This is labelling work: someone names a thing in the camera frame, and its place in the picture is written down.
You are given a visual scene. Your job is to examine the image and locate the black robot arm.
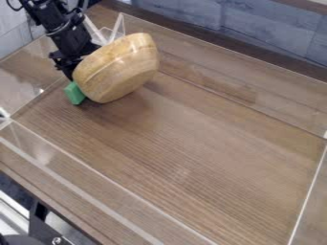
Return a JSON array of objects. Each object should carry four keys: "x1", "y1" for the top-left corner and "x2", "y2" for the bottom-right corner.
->
[{"x1": 5, "y1": 0, "x2": 100, "y2": 79}]

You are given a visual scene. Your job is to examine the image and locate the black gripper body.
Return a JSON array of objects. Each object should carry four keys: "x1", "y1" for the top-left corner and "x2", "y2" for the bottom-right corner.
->
[{"x1": 45, "y1": 13, "x2": 100, "y2": 79}]

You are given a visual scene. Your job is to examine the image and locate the wooden bowl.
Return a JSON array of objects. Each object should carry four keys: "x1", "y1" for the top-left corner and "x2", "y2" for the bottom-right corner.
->
[{"x1": 73, "y1": 33, "x2": 160, "y2": 103}]

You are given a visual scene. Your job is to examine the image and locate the black table frame bracket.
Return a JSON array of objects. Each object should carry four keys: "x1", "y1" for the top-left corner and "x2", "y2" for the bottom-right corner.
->
[{"x1": 28, "y1": 201, "x2": 74, "y2": 245}]

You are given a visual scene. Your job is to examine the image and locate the green rectangular stick block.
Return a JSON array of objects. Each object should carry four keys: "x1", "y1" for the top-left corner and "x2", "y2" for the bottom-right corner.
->
[{"x1": 64, "y1": 81, "x2": 85, "y2": 105}]

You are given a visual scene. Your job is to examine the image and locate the clear acrylic corner bracket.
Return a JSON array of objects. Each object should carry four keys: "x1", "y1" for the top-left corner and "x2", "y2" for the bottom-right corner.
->
[{"x1": 82, "y1": 14, "x2": 125, "y2": 46}]

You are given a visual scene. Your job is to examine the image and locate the clear acrylic tray walls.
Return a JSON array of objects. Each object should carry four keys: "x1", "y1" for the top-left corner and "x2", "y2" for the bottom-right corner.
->
[{"x1": 0, "y1": 17, "x2": 327, "y2": 245}]

